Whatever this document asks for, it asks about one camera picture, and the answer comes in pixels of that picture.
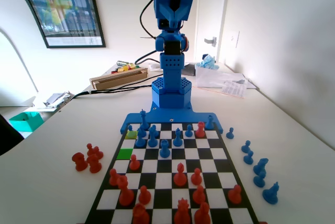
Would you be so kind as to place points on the small blue pawn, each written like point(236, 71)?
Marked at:
point(130, 128)

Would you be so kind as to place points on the blue robot arm with base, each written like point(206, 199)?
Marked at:
point(170, 95)

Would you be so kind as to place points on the blue chess rook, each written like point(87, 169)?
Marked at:
point(164, 150)
point(209, 124)

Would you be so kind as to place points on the red chess rook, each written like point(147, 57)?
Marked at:
point(94, 165)
point(140, 214)
point(200, 130)
point(79, 161)

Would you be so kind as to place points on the blue chess bishop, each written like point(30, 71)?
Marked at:
point(177, 140)
point(140, 141)

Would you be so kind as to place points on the red chess pawn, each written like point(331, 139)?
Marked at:
point(113, 178)
point(98, 153)
point(234, 195)
point(134, 163)
point(199, 195)
point(90, 150)
point(196, 178)
point(144, 196)

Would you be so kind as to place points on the red chess bishop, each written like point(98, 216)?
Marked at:
point(180, 177)

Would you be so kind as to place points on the tall red chess piece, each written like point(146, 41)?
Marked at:
point(125, 194)

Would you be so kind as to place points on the red chess queen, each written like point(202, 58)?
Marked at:
point(181, 212)

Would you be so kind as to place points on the white door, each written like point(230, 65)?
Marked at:
point(209, 12)

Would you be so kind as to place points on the blue crumpled cloth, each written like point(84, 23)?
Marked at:
point(208, 61)

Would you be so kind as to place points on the black flat box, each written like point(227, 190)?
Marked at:
point(189, 69)

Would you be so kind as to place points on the silver foil can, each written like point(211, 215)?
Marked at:
point(121, 63)

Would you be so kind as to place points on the colourful small blocks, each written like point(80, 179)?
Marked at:
point(125, 68)

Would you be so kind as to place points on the long cardboard box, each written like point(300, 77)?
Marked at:
point(117, 80)

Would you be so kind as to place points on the printed paper sheet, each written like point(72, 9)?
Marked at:
point(234, 89)

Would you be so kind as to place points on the black framed map poster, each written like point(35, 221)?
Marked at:
point(68, 6)

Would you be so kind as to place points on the crumpled paper pile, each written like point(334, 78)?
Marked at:
point(56, 99)

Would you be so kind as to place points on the black and white chessboard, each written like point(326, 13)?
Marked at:
point(199, 161)

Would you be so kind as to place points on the white curved panel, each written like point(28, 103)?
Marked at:
point(15, 20)

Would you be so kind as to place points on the teal plastic bin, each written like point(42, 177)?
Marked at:
point(26, 123)

